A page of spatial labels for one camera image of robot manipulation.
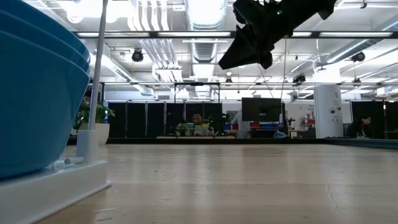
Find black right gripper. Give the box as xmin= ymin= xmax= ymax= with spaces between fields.
xmin=218 ymin=0 xmax=338 ymax=70

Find black television screen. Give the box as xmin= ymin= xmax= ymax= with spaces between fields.
xmin=241 ymin=97 xmax=285 ymax=123

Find white round column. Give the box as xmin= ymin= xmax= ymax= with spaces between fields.
xmin=313 ymin=85 xmax=343 ymax=139

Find small potted plant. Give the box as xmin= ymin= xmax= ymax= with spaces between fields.
xmin=175 ymin=123 xmax=188 ymax=137

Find black partition panels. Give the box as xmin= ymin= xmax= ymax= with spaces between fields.
xmin=107 ymin=101 xmax=223 ymax=138

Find green plant in white pot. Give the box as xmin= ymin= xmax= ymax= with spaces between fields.
xmin=73 ymin=101 xmax=116 ymax=146

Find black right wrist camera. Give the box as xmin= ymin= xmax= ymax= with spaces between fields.
xmin=232 ymin=0 xmax=269 ymax=26

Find silver ceiling duct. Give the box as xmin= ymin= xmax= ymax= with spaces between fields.
xmin=185 ymin=0 xmax=228 ymax=63

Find black metal frame stand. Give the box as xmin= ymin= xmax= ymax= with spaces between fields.
xmin=173 ymin=82 xmax=221 ymax=104

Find black aluminium frame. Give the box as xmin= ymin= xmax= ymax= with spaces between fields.
xmin=67 ymin=137 xmax=398 ymax=151

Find black hanging camera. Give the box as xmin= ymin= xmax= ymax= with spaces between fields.
xmin=131 ymin=49 xmax=145 ymax=63
xmin=351 ymin=51 xmax=366 ymax=63

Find white wire dish rack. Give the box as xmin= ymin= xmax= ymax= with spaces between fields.
xmin=0 ymin=0 xmax=112 ymax=224

